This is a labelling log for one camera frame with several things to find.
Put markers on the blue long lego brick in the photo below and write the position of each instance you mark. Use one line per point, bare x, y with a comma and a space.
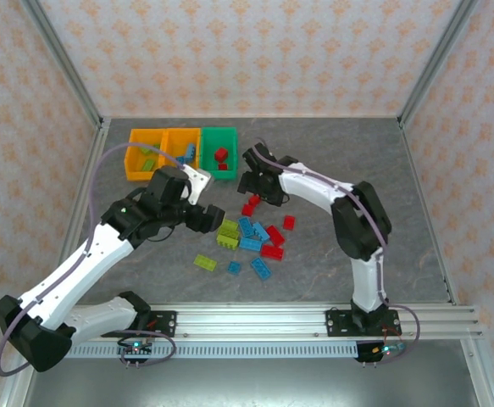
250, 243
261, 231
260, 268
246, 226
181, 160
190, 151

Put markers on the lime green small square brick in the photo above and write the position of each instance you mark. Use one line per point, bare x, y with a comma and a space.
146, 149

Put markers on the lime green tall long brick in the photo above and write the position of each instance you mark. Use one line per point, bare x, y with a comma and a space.
227, 245
228, 234

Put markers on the aluminium side rail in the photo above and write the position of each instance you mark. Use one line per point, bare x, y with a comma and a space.
418, 178
87, 178

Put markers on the orange plastic bin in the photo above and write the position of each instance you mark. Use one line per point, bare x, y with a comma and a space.
135, 142
174, 142

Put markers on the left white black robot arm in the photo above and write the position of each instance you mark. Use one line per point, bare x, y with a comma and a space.
73, 271

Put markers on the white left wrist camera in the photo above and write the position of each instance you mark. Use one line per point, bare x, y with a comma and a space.
198, 182

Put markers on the green plastic bin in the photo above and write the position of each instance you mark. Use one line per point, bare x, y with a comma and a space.
229, 146

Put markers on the aluminium extrusion beam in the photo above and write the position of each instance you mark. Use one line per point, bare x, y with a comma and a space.
251, 324

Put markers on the grey metal sheet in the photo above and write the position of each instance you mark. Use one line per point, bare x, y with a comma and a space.
246, 383

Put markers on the red long lego brick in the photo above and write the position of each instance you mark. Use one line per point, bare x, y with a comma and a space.
272, 251
275, 235
254, 200

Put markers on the small circuit board with leds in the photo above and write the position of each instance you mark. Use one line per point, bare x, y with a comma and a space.
388, 349
135, 347

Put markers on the blue small square lego brick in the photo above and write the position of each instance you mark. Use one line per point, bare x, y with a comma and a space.
234, 267

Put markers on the aluminium frame post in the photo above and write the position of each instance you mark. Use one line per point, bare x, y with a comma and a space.
66, 63
437, 59

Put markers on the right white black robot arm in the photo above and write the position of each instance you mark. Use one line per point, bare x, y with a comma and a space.
356, 220

